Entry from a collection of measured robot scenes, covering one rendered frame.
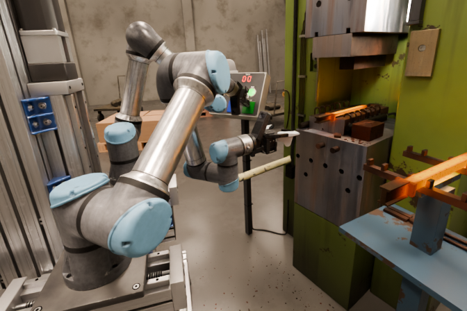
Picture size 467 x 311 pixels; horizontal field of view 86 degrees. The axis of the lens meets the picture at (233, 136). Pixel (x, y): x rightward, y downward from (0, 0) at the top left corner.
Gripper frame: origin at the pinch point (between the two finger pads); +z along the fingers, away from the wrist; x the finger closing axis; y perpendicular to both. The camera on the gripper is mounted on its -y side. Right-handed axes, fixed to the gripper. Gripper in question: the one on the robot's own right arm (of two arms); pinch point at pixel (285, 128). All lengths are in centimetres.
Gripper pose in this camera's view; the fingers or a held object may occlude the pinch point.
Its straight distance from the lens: 106.3
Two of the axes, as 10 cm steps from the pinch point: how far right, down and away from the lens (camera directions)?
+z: 8.2, -2.1, 5.4
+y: 0.5, 9.5, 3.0
